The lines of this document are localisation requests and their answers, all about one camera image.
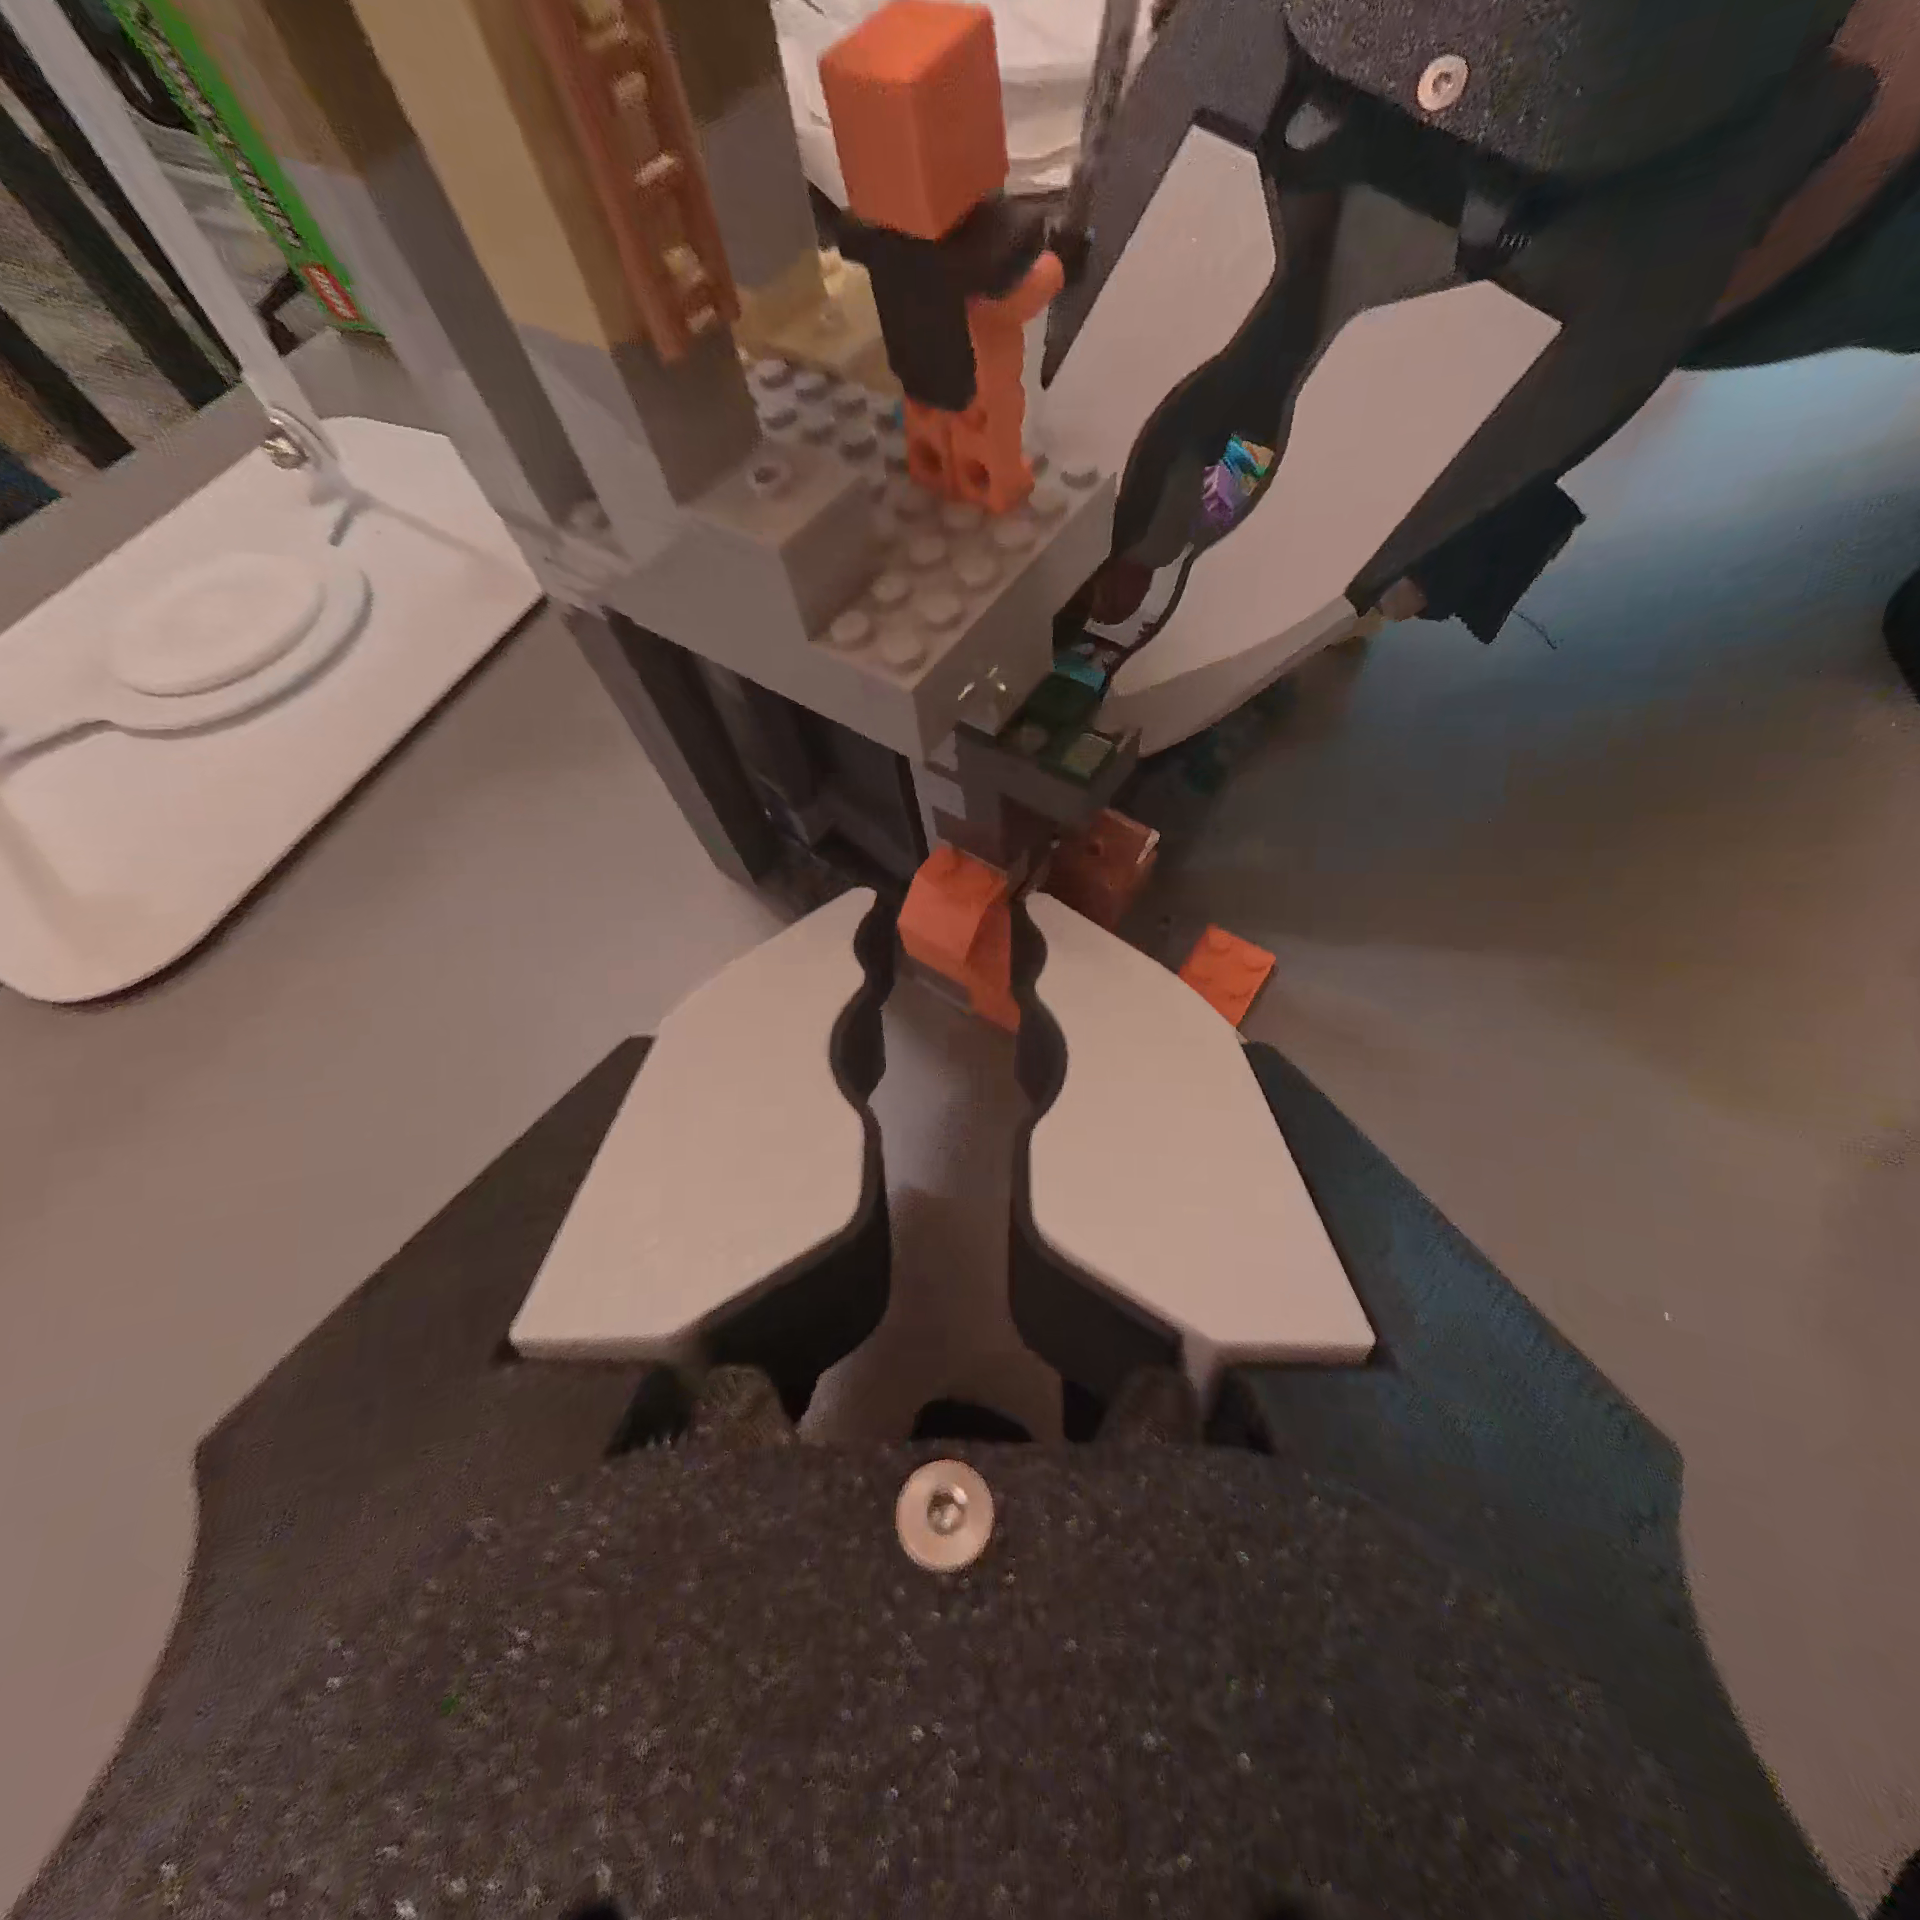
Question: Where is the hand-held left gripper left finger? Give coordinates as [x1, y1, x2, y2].
[508, 884, 889, 1367]

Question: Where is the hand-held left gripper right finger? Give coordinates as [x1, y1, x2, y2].
[1009, 890, 1379, 1367]

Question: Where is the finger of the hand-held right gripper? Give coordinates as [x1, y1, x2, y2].
[1106, 280, 1566, 718]
[1048, 124, 1288, 560]

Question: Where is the purple toy figure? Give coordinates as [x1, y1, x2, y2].
[1198, 432, 1281, 536]

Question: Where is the toy brick cave model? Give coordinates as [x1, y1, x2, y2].
[152, 0, 1284, 1038]

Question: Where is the grey desk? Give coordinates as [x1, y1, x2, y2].
[0, 298, 1920, 1920]

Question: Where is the person's right hand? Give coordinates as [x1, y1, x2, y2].
[1711, 74, 1895, 326]

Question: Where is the grey toy sword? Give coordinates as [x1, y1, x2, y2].
[1073, 0, 1153, 260]

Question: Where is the pile of white plastic bags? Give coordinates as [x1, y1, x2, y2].
[774, 0, 1146, 201]

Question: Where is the orange toy minifigure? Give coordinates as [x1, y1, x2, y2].
[822, 0, 1071, 506]

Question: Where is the brown toy ladder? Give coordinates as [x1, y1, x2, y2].
[527, 0, 747, 365]

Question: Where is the green toy box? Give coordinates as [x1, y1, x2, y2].
[106, 0, 379, 343]

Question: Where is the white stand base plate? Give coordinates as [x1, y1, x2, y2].
[0, 0, 544, 1007]

